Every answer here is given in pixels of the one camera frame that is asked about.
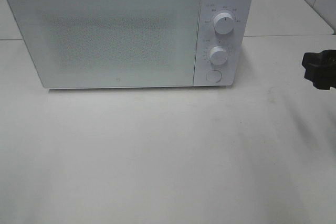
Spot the white microwave oven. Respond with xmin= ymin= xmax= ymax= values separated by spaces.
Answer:
xmin=7 ymin=0 xmax=251 ymax=89

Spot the white microwave knob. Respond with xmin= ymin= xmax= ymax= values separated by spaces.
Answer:
xmin=213 ymin=10 xmax=235 ymax=35
xmin=208 ymin=46 xmax=229 ymax=66

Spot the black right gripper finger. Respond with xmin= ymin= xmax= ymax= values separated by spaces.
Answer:
xmin=302 ymin=49 xmax=335 ymax=71
xmin=304 ymin=63 xmax=335 ymax=90

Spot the white microwave door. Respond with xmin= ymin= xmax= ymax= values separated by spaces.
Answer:
xmin=7 ymin=0 xmax=200 ymax=89

